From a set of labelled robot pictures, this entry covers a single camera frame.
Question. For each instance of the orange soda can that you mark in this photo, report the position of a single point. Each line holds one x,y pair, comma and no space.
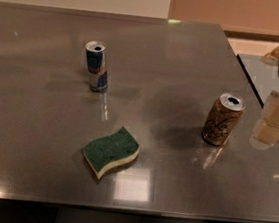
224,115

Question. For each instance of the blue silver energy drink can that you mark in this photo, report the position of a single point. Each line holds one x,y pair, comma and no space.
96,64

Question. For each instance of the green yellow sponge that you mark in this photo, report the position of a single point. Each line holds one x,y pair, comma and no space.
105,153

